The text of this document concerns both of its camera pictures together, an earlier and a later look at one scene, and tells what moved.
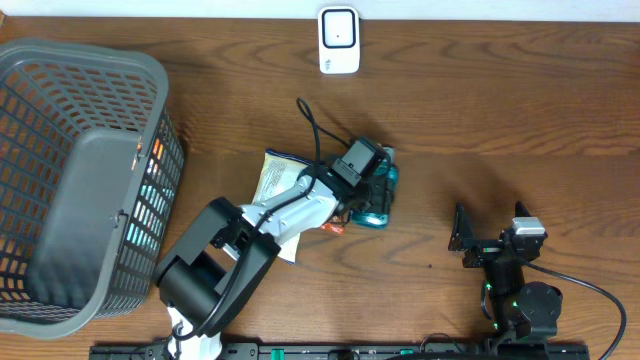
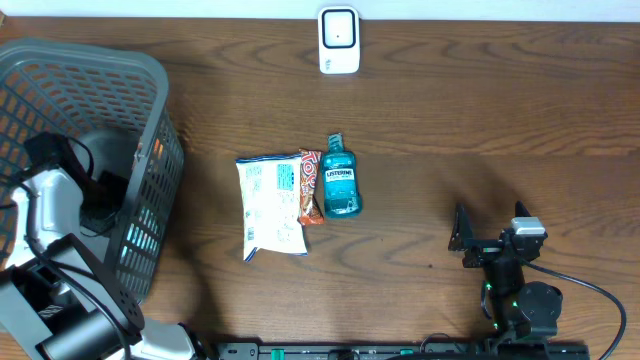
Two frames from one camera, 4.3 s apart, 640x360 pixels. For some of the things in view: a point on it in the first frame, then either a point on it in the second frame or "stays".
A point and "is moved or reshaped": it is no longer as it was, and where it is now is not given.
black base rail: x=351 y=351 stays
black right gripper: x=483 y=250 stays
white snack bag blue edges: x=278 y=172 is moved or reshaped
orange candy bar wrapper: x=333 y=227 is moved or reshaped
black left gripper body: x=372 y=194 -> x=104 y=198
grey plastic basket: x=91 y=159 stays
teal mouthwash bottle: x=390 y=171 -> x=341 y=192
